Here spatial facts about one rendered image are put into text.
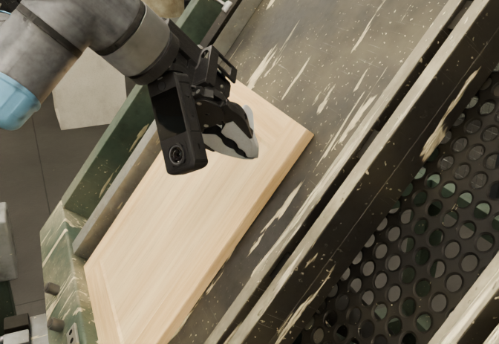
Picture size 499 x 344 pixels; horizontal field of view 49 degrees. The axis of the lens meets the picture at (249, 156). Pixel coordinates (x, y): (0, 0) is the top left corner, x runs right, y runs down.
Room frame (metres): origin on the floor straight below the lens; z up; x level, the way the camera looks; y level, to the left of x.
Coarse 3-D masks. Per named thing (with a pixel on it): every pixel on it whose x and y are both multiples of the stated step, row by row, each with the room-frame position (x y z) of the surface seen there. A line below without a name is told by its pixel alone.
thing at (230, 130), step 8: (248, 112) 0.69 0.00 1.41; (224, 128) 0.64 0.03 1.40; (232, 128) 0.63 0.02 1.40; (232, 136) 0.64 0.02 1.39; (240, 136) 0.64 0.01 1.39; (240, 144) 0.65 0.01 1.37; (248, 144) 0.65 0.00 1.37; (256, 144) 0.66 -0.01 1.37; (248, 152) 0.66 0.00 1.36; (256, 152) 0.67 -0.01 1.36
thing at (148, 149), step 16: (256, 0) 1.29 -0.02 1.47; (240, 16) 1.27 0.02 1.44; (224, 32) 1.26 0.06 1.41; (240, 32) 1.27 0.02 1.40; (224, 48) 1.26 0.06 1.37; (144, 144) 1.19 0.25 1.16; (128, 160) 1.20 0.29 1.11; (144, 160) 1.18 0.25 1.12; (128, 176) 1.17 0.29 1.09; (112, 192) 1.16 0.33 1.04; (128, 192) 1.16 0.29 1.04; (96, 208) 1.18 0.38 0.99; (112, 208) 1.15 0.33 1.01; (96, 224) 1.13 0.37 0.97; (80, 240) 1.13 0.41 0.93; (96, 240) 1.13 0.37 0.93
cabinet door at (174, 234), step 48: (240, 96) 1.03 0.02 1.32; (288, 144) 0.81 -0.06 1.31; (144, 192) 1.08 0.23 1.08; (192, 192) 0.93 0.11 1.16; (240, 192) 0.81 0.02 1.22; (144, 240) 0.95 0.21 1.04; (192, 240) 0.83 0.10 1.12; (96, 288) 0.97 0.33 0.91; (144, 288) 0.84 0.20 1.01; (192, 288) 0.73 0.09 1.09; (144, 336) 0.74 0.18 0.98
